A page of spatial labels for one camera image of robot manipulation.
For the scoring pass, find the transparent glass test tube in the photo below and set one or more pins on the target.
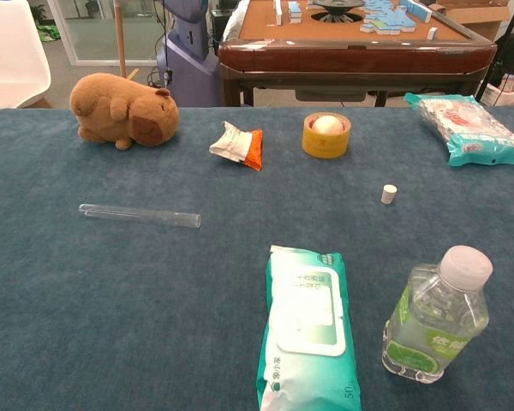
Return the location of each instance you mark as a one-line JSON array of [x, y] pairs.
[[133, 211]]

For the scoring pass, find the small white cap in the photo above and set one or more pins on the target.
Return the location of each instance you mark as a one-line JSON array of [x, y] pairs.
[[389, 195]]

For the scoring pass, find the white orange snack packet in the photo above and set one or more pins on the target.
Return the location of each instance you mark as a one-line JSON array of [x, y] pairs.
[[233, 143]]

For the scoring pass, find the yellow tape roll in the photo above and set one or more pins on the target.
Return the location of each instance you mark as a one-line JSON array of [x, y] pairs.
[[323, 146]]

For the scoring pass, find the pale pink egg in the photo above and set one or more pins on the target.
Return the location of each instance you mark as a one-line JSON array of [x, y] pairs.
[[326, 124]]

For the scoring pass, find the green wet wipes pack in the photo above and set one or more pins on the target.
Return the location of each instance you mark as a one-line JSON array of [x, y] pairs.
[[308, 317]]

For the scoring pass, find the blue grey machine base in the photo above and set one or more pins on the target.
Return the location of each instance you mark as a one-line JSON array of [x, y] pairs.
[[188, 64]]

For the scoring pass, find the blue table cloth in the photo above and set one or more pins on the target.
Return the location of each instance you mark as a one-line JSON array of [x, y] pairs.
[[111, 299]]

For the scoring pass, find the brown mahjong table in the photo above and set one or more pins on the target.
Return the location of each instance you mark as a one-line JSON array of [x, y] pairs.
[[351, 60]]

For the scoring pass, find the brown capybara plush toy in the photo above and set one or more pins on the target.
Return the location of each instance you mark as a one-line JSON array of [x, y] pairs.
[[111, 111]]

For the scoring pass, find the clear water bottle green label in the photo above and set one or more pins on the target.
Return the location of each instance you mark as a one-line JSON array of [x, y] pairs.
[[432, 325]]

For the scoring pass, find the black mahjong table hub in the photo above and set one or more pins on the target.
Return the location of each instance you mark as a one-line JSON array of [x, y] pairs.
[[338, 6]]

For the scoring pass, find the wooden pole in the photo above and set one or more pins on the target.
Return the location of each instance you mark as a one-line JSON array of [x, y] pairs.
[[121, 38]]

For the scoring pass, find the teal noodle package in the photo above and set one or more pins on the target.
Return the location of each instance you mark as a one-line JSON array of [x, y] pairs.
[[467, 126]]

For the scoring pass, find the blue mahjong tile pile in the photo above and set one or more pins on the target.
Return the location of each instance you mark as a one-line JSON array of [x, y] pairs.
[[385, 19]]

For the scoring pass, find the white mahjong tile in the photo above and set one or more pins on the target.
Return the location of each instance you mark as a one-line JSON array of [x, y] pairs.
[[432, 33]]

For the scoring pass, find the white printed carton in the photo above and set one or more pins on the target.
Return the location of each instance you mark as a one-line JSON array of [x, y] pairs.
[[507, 87]]

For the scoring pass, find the black tripod stand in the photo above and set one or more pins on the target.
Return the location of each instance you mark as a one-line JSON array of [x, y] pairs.
[[499, 51]]

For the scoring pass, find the cardboard box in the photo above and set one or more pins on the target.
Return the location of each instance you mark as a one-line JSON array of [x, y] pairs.
[[475, 17]]

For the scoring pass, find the white chair wooden legs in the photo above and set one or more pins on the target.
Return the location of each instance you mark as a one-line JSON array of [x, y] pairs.
[[8, 55]]

